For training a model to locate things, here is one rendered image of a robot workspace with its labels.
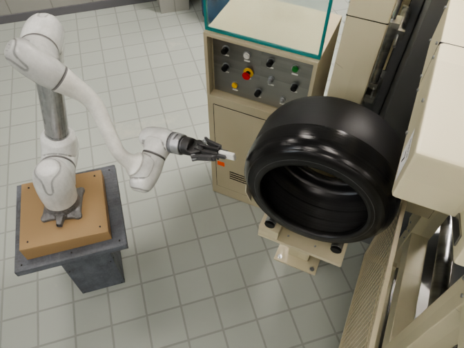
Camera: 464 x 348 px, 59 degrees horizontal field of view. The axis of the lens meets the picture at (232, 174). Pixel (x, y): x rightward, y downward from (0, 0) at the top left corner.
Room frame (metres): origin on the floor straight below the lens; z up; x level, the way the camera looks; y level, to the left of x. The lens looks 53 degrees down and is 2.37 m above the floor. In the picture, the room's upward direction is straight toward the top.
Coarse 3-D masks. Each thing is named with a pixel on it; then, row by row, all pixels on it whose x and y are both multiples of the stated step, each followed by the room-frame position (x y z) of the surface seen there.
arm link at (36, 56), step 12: (24, 36) 1.22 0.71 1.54; (36, 36) 1.21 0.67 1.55; (12, 48) 1.12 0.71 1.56; (24, 48) 1.13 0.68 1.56; (36, 48) 1.15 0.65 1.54; (48, 48) 1.18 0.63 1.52; (12, 60) 1.10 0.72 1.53; (24, 60) 1.10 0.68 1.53; (36, 60) 1.11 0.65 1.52; (48, 60) 1.14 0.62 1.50; (24, 72) 1.09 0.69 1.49; (36, 72) 1.09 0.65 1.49; (48, 72) 1.10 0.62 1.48; (60, 72) 1.13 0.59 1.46; (48, 84) 1.09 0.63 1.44
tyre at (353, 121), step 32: (320, 96) 1.05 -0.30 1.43; (288, 128) 0.92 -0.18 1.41; (320, 128) 0.88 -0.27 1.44; (352, 128) 0.88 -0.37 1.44; (384, 128) 0.92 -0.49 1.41; (256, 160) 0.89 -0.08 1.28; (288, 160) 0.83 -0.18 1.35; (320, 160) 0.79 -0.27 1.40; (352, 160) 0.78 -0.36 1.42; (384, 160) 0.80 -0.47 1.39; (256, 192) 0.87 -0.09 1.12; (288, 192) 1.00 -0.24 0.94; (320, 192) 1.01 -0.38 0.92; (352, 192) 0.98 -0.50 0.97; (384, 192) 0.73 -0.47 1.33; (288, 224) 0.81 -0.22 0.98; (320, 224) 0.85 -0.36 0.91; (352, 224) 0.82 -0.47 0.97; (384, 224) 0.70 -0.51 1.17
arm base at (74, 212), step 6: (78, 192) 1.13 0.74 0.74; (78, 198) 1.07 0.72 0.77; (78, 204) 1.05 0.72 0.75; (48, 210) 1.00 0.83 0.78; (66, 210) 1.00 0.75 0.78; (72, 210) 1.02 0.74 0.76; (78, 210) 1.02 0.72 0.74; (42, 216) 0.99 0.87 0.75; (48, 216) 0.98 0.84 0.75; (54, 216) 0.98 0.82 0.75; (60, 216) 0.98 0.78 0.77; (66, 216) 0.99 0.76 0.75; (72, 216) 0.99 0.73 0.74; (78, 216) 0.99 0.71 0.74; (60, 222) 0.95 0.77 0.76
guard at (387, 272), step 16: (400, 208) 0.88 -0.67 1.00; (400, 224) 0.80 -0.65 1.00; (384, 240) 0.86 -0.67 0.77; (368, 256) 0.96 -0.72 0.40; (384, 256) 0.74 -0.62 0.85; (368, 272) 0.80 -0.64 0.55; (384, 272) 0.64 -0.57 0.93; (384, 288) 0.55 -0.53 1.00; (352, 304) 0.73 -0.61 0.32; (368, 304) 0.58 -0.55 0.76; (352, 320) 0.61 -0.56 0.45; (352, 336) 0.50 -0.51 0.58; (368, 336) 0.41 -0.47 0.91
